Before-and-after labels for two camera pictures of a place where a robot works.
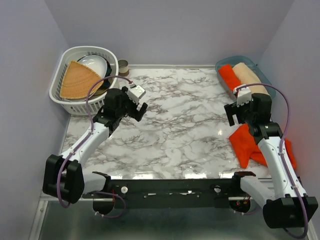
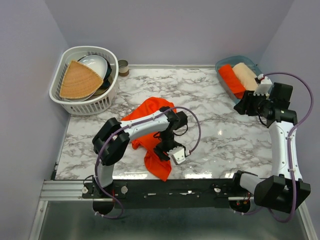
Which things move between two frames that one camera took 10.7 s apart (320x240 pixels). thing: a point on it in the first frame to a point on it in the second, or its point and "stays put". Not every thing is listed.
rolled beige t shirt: [248, 78] stays put
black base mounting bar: [171, 193] stays put
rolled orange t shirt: [229, 76] stays put
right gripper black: [232, 108] to [242, 105]
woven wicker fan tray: [77, 80] stays put
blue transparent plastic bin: [250, 61] stays put
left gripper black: [135, 114] to [159, 150]
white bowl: [95, 63] stays put
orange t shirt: [247, 147] to [146, 107]
